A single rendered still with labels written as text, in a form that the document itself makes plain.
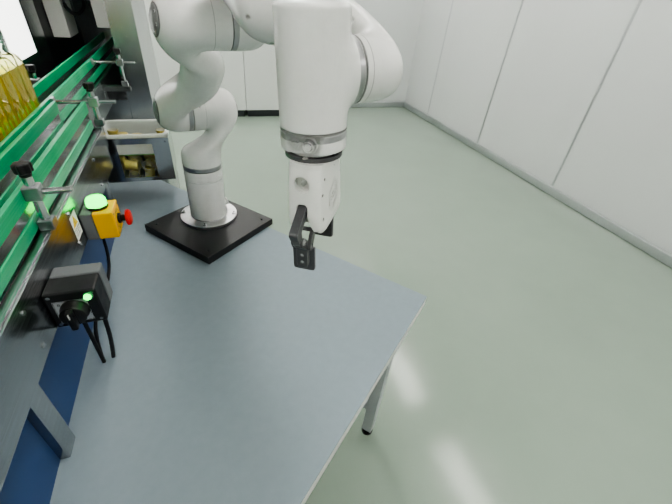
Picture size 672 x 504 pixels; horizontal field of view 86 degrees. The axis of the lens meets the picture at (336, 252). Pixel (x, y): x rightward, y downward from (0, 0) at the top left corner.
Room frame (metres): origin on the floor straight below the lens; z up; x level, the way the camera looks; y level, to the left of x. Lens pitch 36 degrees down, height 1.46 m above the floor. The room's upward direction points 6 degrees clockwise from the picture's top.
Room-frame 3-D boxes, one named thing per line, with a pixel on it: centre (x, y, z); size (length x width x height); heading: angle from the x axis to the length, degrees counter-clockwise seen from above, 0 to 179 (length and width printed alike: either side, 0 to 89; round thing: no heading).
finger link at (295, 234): (0.41, 0.05, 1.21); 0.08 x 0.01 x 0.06; 168
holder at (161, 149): (1.23, 0.78, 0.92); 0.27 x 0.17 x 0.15; 112
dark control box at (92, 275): (0.47, 0.47, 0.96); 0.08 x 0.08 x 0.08; 22
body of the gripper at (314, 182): (0.46, 0.04, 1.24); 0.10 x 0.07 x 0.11; 168
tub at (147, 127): (1.24, 0.75, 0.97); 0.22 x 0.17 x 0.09; 112
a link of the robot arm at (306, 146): (0.45, 0.04, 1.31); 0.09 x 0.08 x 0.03; 168
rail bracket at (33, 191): (0.56, 0.53, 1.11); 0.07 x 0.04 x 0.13; 112
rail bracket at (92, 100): (1.10, 0.80, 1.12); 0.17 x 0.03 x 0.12; 112
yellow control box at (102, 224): (0.72, 0.58, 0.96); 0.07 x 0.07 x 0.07; 22
